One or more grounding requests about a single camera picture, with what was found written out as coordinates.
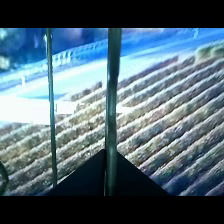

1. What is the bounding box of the black cable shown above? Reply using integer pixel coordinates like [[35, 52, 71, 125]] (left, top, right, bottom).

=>
[[0, 160, 10, 196]]

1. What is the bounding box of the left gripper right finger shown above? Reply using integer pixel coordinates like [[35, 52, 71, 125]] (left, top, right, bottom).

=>
[[116, 151, 170, 197]]

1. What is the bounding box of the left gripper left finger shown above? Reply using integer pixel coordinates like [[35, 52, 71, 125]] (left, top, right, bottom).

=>
[[45, 148, 107, 197]]

